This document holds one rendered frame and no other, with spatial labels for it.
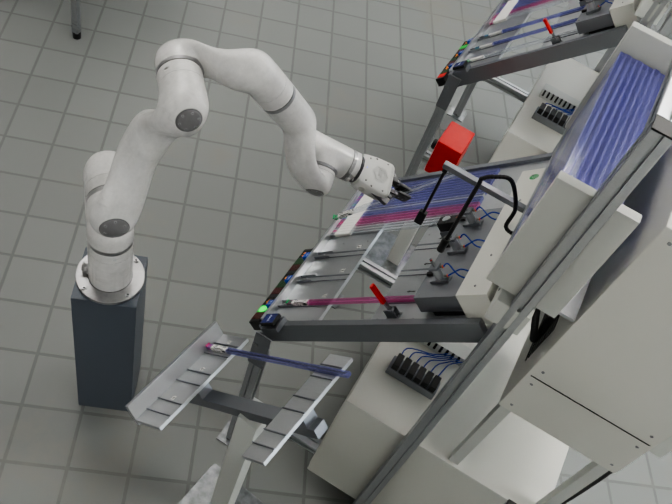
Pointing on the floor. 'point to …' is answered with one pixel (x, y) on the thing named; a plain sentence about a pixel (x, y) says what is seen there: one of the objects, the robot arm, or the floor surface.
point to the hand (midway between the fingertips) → (402, 192)
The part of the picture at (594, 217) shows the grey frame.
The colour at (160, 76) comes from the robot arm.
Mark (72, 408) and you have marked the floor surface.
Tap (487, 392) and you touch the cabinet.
